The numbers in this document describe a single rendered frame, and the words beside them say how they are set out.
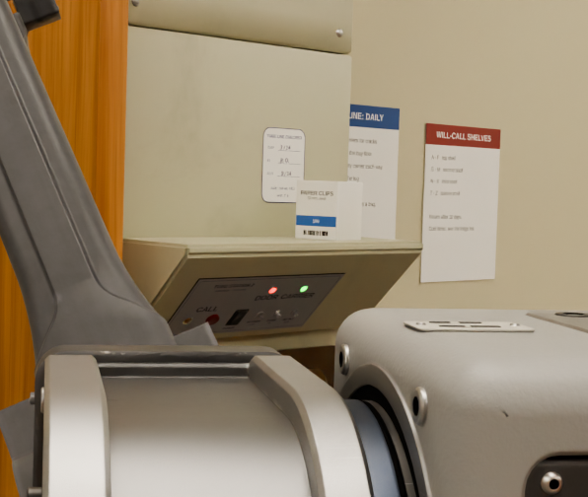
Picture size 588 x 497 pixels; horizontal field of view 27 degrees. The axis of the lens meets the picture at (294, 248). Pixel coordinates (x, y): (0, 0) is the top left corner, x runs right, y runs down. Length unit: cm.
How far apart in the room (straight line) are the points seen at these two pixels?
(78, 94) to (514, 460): 83
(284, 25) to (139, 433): 102
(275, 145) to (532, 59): 115
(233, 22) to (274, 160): 15
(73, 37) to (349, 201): 35
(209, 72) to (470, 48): 106
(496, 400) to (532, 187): 211
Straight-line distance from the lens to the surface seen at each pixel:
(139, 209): 119
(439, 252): 218
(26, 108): 62
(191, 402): 36
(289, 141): 132
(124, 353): 41
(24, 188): 59
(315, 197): 126
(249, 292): 119
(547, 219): 244
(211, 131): 125
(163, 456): 32
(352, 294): 130
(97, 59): 106
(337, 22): 138
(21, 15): 78
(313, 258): 120
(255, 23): 129
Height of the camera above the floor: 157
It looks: 3 degrees down
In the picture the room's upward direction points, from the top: 2 degrees clockwise
